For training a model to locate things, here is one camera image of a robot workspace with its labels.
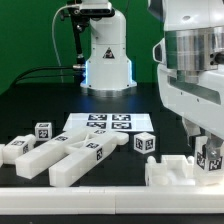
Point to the grey camera on stand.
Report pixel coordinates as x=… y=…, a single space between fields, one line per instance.
x=96 y=8

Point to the small white cube nut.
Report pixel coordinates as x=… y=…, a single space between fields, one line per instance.
x=43 y=131

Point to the white tag sheet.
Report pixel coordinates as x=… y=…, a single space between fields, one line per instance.
x=129 y=122

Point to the white L-shaped fence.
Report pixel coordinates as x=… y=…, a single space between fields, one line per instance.
x=112 y=200

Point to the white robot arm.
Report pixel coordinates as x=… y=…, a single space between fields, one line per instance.
x=188 y=48

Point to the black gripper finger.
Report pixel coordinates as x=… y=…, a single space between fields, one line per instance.
x=192 y=131
x=213 y=147

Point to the white chair seat part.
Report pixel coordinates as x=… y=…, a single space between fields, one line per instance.
x=172 y=170

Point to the white cube nut with tag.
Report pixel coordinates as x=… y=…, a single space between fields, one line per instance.
x=144 y=142

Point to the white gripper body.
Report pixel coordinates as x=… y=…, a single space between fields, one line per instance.
x=201 y=103

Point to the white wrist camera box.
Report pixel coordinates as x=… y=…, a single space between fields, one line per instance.
x=159 y=52

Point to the white chair back frame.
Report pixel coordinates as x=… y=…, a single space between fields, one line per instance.
x=70 y=155

